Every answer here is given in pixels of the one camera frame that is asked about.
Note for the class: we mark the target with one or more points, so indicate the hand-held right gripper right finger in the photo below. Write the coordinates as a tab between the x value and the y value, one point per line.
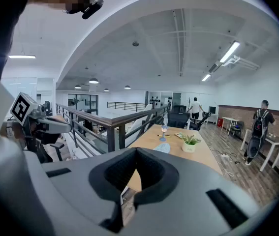
191	181

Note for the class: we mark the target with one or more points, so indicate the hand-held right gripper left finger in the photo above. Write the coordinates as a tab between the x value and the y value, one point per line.
80	181

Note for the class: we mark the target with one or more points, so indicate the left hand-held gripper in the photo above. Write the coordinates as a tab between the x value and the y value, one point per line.
21	108

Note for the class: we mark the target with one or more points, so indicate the clear teal zipper pouch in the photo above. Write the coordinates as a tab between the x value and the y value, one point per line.
162	147

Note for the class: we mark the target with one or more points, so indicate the person's left forearm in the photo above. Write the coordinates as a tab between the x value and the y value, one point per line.
18	133

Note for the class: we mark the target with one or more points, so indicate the black mesh office chair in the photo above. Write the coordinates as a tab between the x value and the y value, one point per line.
178	118
199	123
55	145

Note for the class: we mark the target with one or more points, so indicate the green plant in white pot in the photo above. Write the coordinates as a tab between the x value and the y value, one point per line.
189	146

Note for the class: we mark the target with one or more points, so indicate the white power strip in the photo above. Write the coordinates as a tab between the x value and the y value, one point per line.
224	156

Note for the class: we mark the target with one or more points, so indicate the dark metal and wood railing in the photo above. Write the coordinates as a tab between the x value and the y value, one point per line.
109	122

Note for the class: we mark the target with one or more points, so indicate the yellow and black pen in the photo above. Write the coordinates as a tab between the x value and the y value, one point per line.
166	135

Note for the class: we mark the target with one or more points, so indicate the red box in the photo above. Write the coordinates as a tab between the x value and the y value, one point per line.
220	122

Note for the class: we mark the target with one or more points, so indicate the small black chair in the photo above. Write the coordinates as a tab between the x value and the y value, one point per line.
237	128

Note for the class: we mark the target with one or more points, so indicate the small white table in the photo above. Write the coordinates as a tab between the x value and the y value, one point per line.
230	119

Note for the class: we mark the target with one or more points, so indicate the flat ceiling panel light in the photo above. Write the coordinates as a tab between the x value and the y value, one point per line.
21	56

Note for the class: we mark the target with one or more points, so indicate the long white table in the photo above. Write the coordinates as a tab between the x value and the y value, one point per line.
274	141

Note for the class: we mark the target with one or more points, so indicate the short ceiling tube light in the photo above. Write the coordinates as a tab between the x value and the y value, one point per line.
206	77

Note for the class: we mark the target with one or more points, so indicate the long ceiling tube light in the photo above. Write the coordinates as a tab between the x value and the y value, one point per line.
229	51

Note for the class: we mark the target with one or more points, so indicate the black head-worn camera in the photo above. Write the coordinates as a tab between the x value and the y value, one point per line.
92	8

